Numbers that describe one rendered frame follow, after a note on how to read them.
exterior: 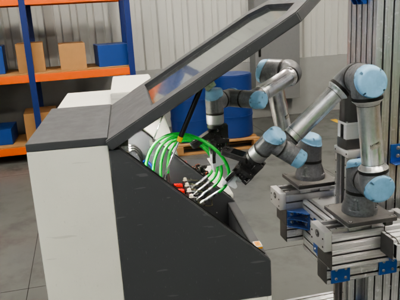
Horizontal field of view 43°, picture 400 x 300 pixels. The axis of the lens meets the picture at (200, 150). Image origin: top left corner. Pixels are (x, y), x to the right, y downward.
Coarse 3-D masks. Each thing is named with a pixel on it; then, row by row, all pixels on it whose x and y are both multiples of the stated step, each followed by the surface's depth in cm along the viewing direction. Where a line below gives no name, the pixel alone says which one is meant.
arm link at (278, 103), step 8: (264, 64) 248; (272, 64) 245; (280, 64) 243; (256, 72) 251; (264, 72) 248; (272, 72) 245; (264, 80) 250; (280, 96) 254; (272, 104) 257; (280, 104) 256; (272, 112) 261; (280, 112) 258; (288, 112) 262; (280, 120) 261; (288, 120) 262; (280, 128) 263
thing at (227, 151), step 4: (224, 148) 205; (228, 148) 205; (232, 148) 206; (224, 152) 204; (228, 152) 204; (232, 152) 204; (236, 152) 204; (240, 152) 204; (244, 152) 205; (224, 156) 205; (228, 156) 204; (232, 156) 204; (236, 156) 203; (240, 156) 202; (244, 156) 203; (236, 160) 204; (240, 160) 203; (244, 160) 202
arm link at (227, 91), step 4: (232, 88) 224; (224, 92) 218; (228, 92) 220; (232, 92) 219; (236, 92) 218; (228, 96) 218; (232, 96) 218; (236, 96) 217; (228, 100) 218; (232, 100) 218; (236, 100) 217; (228, 104) 219; (232, 104) 220; (236, 104) 218
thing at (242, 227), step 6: (228, 204) 262; (234, 204) 261; (234, 210) 253; (234, 216) 248; (240, 216) 245; (234, 222) 252; (240, 222) 239; (246, 222) 238; (234, 228) 253; (240, 228) 234; (246, 228) 232; (240, 234) 238; (246, 234) 226; (252, 234) 225; (252, 240) 219; (258, 240) 219
